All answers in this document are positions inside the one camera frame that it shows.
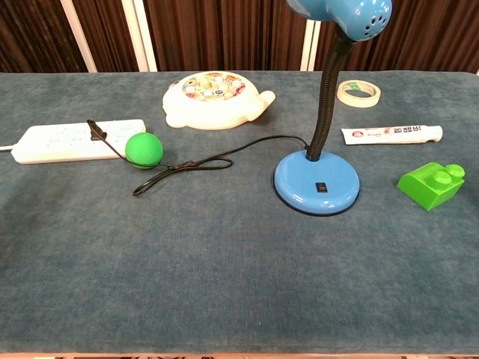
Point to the green toy building block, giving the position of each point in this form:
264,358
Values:
423,190

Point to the beige masking tape roll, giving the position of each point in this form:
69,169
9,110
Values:
359,103

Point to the dark brown pleated curtain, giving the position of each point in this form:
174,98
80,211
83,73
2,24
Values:
30,33
430,37
108,33
224,33

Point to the blue gooseneck desk lamp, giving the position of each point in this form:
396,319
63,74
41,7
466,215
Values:
316,179

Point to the green ball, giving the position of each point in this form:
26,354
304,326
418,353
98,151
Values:
144,149

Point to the white power strip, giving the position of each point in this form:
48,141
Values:
56,144

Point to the blue velvet table cloth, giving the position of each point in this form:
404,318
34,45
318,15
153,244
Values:
224,261

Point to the white metal frame post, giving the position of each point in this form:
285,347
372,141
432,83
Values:
310,48
140,37
76,33

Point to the cream fishing game toy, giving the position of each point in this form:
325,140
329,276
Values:
209,112

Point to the white toothpaste tube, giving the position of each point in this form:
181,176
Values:
389,135

